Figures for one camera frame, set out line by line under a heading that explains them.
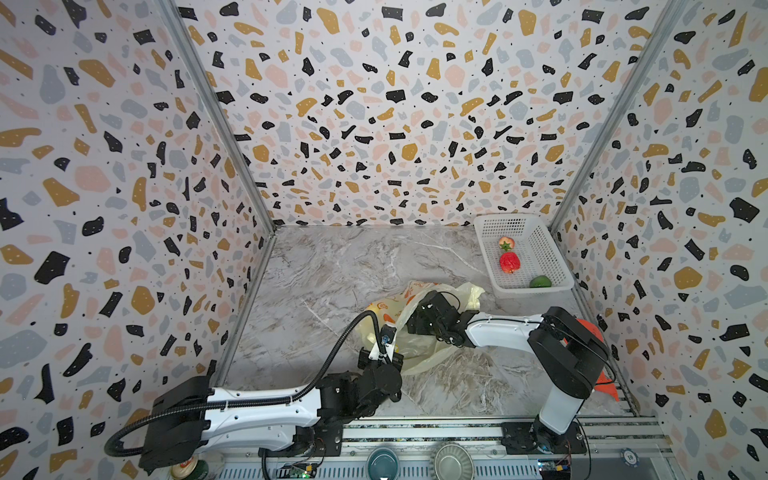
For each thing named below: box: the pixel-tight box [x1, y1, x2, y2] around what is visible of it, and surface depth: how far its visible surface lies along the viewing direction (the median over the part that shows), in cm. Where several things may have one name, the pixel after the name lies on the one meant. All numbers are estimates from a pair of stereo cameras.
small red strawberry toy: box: [498, 236, 515, 252], surface depth 114 cm
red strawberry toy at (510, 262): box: [500, 252, 521, 274], surface depth 108 cm
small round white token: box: [620, 448, 640, 467], surface depth 74 cm
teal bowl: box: [366, 447, 400, 480], surface depth 72 cm
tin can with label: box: [170, 455, 198, 479], surface depth 63 cm
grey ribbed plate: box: [429, 442, 475, 480], surface depth 72 cm
